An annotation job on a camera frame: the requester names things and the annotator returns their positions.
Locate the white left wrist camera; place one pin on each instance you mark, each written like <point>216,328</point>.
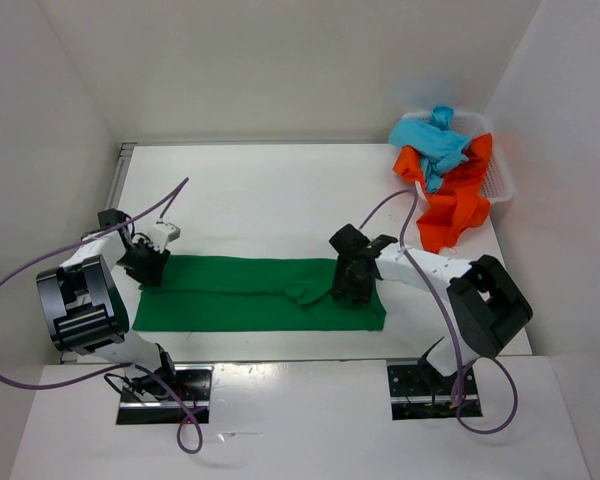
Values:
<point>162,234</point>

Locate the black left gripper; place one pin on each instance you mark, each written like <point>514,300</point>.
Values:
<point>153,273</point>

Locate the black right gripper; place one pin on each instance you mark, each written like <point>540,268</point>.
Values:
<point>361,294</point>

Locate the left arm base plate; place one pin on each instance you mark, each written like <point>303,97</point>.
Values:
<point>192,385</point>

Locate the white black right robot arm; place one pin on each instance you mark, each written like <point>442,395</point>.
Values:
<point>486,309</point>

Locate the orange t shirt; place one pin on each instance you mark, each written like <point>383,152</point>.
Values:
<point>459,205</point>

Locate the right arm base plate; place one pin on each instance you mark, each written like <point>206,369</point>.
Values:
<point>413,398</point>

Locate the light blue t shirt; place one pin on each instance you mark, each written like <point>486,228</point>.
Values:
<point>440,149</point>

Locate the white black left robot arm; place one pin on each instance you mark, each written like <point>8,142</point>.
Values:
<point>85,312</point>

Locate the white plastic basket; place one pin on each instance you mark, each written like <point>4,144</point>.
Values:
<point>497,186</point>

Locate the green t shirt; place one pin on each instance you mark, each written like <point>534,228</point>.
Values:
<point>217,294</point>

